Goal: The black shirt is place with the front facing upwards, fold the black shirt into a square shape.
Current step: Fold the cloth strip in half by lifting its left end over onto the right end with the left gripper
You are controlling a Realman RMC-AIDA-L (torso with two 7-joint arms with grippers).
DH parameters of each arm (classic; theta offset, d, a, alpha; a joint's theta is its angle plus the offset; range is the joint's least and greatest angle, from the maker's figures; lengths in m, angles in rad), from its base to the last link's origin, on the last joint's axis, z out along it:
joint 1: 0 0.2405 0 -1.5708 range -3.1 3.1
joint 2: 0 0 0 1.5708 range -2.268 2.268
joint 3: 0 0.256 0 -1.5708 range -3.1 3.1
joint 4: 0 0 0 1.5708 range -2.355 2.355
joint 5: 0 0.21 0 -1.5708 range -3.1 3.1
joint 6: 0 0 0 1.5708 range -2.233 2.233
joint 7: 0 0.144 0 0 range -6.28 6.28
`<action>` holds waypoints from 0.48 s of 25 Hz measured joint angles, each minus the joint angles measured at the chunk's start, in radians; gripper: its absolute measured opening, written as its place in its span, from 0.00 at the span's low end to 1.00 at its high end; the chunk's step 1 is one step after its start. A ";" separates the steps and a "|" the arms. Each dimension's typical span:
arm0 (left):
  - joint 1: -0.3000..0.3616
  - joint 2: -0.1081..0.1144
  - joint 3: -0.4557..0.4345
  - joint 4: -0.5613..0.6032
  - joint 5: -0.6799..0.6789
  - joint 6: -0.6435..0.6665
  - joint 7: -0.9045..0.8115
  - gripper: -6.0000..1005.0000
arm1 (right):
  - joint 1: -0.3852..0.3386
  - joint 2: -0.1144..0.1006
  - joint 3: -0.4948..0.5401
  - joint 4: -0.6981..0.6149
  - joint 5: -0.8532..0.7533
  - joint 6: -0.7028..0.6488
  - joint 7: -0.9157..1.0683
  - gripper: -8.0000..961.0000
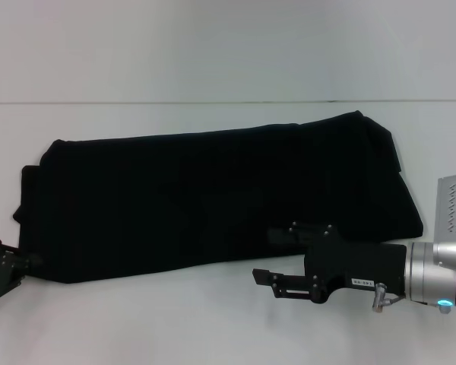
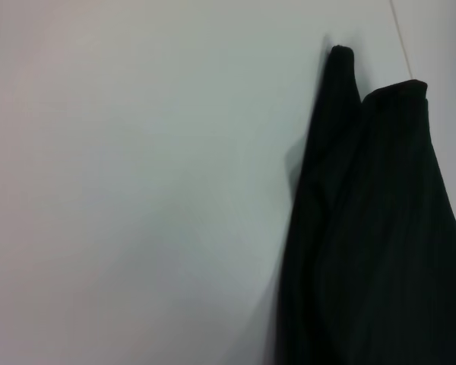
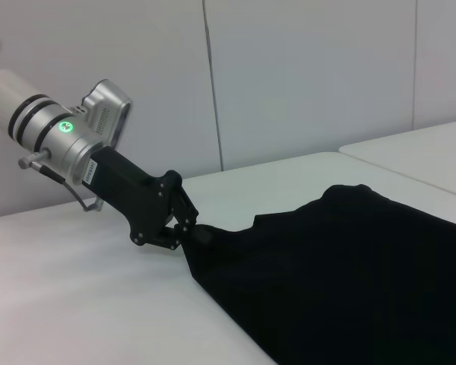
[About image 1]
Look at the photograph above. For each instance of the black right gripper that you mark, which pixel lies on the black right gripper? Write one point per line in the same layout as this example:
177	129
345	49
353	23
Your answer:
349	266

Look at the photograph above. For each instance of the black shirt with white print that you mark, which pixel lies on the black shirt with white print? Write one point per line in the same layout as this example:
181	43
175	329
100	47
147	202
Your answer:
213	190

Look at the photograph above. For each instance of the silver right arm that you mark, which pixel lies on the silver right arm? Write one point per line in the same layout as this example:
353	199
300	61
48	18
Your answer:
437	272

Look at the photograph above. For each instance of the silver plug connector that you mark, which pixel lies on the silver plug connector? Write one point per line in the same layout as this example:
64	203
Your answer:
380	296

